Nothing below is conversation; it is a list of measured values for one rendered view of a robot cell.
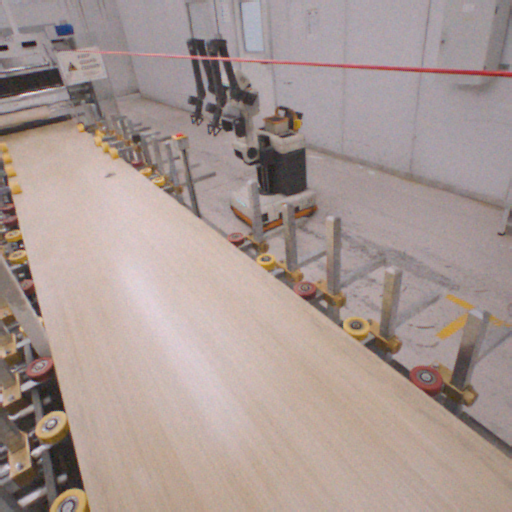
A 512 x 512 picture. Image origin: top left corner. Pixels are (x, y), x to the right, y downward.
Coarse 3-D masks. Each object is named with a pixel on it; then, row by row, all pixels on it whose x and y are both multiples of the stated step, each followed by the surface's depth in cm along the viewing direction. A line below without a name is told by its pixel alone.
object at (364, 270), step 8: (368, 264) 154; (376, 264) 154; (384, 264) 157; (352, 272) 151; (360, 272) 151; (368, 272) 153; (344, 280) 148; (352, 280) 150; (320, 296) 143; (312, 304) 142
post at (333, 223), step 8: (336, 216) 123; (328, 224) 125; (336, 224) 124; (328, 232) 127; (336, 232) 125; (328, 240) 129; (336, 240) 127; (328, 248) 130; (336, 248) 129; (328, 256) 132; (336, 256) 131; (328, 264) 134; (336, 264) 133; (328, 272) 136; (336, 272) 135; (328, 280) 138; (336, 280) 137; (328, 288) 140; (336, 288) 139; (328, 312) 147; (336, 312) 145; (336, 320) 147
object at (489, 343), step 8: (504, 328) 121; (488, 336) 119; (496, 336) 119; (504, 336) 119; (488, 344) 117; (496, 344) 118; (480, 352) 115; (488, 352) 117; (480, 360) 115; (440, 392) 108
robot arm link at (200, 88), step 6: (192, 42) 290; (192, 48) 292; (192, 54) 297; (192, 60) 300; (192, 66) 304; (198, 66) 303; (198, 72) 305; (198, 78) 307; (198, 84) 309; (198, 90) 312; (204, 90) 313; (198, 96) 317
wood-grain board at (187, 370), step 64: (64, 128) 419; (64, 192) 252; (128, 192) 238; (64, 256) 180; (128, 256) 172; (192, 256) 166; (64, 320) 140; (128, 320) 135; (192, 320) 131; (256, 320) 127; (320, 320) 124; (64, 384) 114; (128, 384) 111; (192, 384) 109; (256, 384) 106; (320, 384) 103; (384, 384) 101; (128, 448) 95; (192, 448) 93; (256, 448) 91; (320, 448) 89; (384, 448) 87; (448, 448) 85
